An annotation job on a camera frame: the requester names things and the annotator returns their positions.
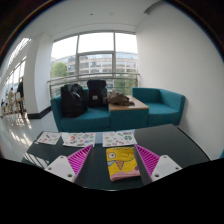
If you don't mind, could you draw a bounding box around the large black bag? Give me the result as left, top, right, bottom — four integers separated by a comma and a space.
60, 83, 89, 119

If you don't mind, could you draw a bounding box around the colourful sticker sheet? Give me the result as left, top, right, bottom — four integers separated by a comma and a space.
61, 132, 97, 148
102, 130, 138, 148
35, 131, 62, 146

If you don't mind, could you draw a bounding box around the orange pink printed towel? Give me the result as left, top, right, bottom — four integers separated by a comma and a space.
105, 146, 142, 182

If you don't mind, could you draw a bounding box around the teal armchair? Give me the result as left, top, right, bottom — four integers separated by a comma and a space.
131, 87, 186, 128

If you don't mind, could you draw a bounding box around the wood-topped teal side table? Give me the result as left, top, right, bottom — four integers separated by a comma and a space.
108, 96, 150, 132

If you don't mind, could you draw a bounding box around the grey metal window railing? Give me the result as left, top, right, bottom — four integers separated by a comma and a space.
47, 72, 140, 98

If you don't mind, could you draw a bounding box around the black backpack with label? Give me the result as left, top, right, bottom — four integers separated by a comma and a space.
86, 79, 108, 108

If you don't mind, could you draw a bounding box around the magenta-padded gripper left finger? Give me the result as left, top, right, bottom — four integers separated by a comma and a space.
44, 144, 95, 184

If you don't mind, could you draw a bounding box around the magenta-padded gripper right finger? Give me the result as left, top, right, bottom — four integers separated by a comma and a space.
134, 143, 183, 186

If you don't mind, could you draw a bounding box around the brown crumpled jacket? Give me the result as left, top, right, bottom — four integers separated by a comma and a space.
105, 90, 136, 107

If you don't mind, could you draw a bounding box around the person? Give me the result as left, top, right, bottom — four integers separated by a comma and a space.
16, 77, 25, 114
7, 87, 16, 112

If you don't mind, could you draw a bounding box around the teal two-seat sofa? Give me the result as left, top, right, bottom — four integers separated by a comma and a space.
50, 88, 112, 133

